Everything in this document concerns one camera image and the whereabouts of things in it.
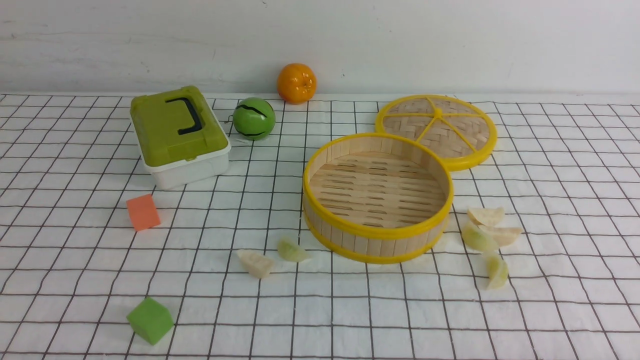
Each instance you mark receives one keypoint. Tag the green dumpling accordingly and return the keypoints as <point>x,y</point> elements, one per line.
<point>477,239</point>
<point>290,251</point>
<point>497,270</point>

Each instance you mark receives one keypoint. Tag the white dumpling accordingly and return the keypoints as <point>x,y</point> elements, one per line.
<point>503,236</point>
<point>490,217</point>
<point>255,263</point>

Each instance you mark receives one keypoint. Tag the yellow-rimmed bamboo steamer tray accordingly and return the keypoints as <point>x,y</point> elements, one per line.
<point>376,198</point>

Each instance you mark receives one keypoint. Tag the yellow woven steamer lid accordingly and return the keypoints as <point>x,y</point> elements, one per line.
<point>460,134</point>

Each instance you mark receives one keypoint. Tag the green toy ball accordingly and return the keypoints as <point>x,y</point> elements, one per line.
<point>254,118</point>

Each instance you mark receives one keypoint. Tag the orange toy fruit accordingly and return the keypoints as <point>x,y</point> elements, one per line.
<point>296,83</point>

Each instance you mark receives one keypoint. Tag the green-lidded white plastic box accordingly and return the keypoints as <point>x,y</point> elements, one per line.
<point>179,138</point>

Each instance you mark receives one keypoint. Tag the orange foam cube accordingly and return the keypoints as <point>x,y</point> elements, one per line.
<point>143,212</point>

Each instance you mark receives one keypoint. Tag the green foam cube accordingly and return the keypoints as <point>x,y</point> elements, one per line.
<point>150,320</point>

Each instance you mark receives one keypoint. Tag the white black-grid tablecloth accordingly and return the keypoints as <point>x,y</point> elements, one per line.
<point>565,170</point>

